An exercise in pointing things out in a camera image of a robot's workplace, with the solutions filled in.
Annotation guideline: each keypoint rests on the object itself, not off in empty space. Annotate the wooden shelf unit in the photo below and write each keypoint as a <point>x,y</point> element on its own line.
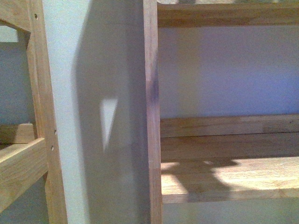
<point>199,160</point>

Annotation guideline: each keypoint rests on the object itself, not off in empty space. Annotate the wooden chair frame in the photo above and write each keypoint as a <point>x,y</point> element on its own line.
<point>29,149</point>

